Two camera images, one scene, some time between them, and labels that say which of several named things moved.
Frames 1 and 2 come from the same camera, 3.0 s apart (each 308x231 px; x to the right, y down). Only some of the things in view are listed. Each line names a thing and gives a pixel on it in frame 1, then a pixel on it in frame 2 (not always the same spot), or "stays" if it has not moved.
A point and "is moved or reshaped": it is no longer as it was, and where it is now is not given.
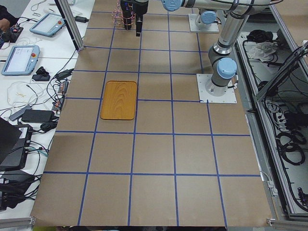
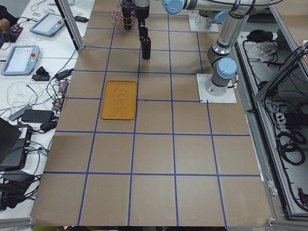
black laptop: [15, 140] stays
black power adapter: [37, 116] stays
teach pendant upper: [48, 25] stays
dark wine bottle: [139, 19] is moved or reshaped
